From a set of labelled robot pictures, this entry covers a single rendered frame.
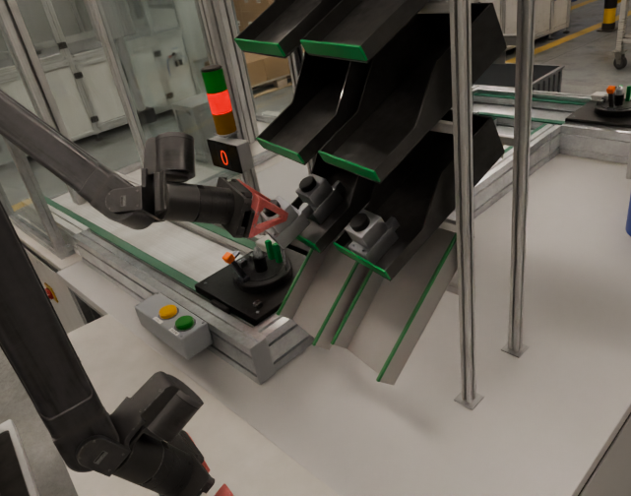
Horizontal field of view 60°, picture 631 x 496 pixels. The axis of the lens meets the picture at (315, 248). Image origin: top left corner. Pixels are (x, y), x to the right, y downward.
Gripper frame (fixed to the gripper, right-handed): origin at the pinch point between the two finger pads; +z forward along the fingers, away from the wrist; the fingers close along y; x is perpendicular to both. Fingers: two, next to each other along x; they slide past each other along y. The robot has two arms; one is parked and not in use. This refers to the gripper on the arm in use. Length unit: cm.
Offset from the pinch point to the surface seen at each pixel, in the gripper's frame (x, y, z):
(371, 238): -2.6, -15.6, 7.7
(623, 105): -37, 31, 139
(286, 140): -11.0, 4.3, 1.0
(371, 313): 14.2, -10.1, 18.9
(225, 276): 29.6, 33.2, 12.2
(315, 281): 15.8, 4.8, 16.3
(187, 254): 37, 61, 14
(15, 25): -6, 134, -27
